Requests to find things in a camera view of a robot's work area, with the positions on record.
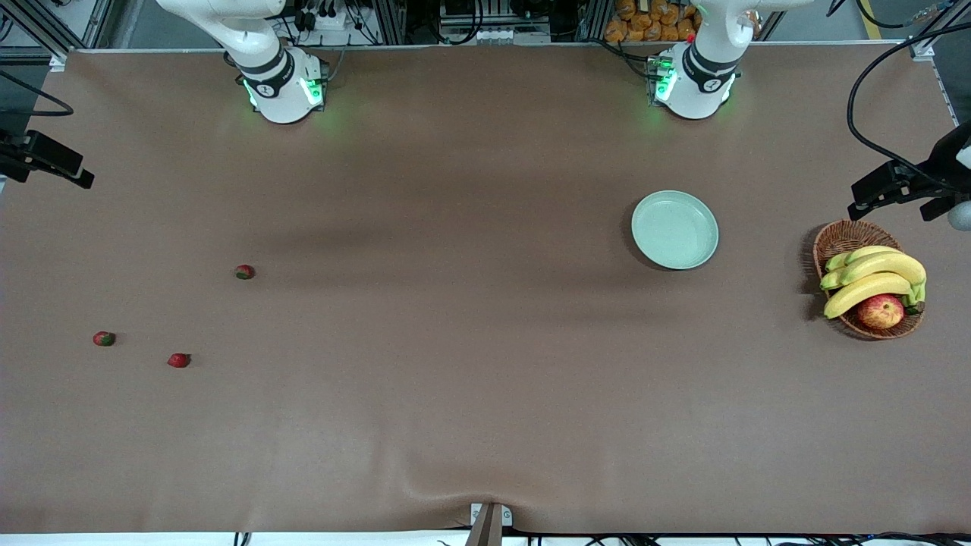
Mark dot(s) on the brown wicker basket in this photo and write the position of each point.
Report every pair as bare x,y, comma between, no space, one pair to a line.
842,236

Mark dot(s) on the orange bread roll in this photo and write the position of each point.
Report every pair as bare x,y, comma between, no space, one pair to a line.
626,7
667,11
616,30
670,32
652,32
686,29

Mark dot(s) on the red strawberry with green leaves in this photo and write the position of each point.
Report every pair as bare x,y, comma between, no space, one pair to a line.
244,271
104,338

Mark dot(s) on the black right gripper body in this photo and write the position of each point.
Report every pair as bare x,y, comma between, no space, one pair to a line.
10,154

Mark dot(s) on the black electronics rack unit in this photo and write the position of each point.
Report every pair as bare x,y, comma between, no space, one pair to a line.
455,7

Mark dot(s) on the brown metal bar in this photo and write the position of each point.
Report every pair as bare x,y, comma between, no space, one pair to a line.
485,531

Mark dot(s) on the grey metal clamp bracket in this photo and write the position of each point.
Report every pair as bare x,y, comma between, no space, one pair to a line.
506,516

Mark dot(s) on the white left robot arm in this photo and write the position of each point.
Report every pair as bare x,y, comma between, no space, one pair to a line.
698,76

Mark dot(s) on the brown table cloth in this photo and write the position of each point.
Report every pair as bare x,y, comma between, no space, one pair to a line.
455,417

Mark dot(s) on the white terminal strip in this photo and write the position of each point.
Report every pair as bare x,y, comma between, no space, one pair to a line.
504,35

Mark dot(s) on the red yellow apple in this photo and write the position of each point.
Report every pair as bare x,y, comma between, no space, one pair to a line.
880,311

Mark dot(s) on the small yellow green banana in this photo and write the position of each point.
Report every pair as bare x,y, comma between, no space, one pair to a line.
872,251

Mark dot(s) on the aluminium frame profile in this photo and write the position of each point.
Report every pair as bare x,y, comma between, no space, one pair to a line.
42,29
927,34
595,19
391,19

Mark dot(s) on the pale green round plate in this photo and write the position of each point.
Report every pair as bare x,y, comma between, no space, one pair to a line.
675,231

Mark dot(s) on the plain red strawberry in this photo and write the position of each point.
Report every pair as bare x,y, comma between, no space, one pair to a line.
178,360

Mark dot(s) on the white power strip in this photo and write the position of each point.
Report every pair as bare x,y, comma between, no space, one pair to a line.
337,21

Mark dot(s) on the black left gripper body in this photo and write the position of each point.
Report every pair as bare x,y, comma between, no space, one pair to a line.
941,161

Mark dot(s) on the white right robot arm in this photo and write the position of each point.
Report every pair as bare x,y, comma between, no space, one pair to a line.
281,98

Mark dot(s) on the large yellow banana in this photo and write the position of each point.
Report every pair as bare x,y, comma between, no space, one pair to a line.
887,265

